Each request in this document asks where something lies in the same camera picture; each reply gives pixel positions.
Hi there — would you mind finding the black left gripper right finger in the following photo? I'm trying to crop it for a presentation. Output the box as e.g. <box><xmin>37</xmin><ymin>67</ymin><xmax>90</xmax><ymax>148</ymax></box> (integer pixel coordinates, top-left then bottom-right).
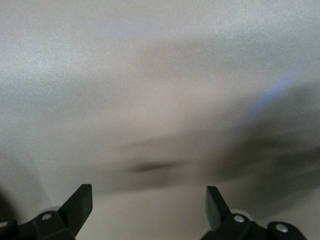
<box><xmin>199</xmin><ymin>186</ymin><xmax>307</xmax><ymax>240</ymax></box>

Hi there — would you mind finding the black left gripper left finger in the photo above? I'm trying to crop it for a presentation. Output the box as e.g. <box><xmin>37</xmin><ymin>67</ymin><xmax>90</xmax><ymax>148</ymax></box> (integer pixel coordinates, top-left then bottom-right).
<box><xmin>0</xmin><ymin>184</ymin><xmax>93</xmax><ymax>240</ymax></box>

